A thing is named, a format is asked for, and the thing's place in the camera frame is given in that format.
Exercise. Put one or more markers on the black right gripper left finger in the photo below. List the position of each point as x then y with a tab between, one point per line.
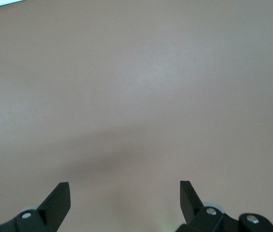
51	212

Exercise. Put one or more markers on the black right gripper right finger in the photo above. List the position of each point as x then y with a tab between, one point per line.
194	215

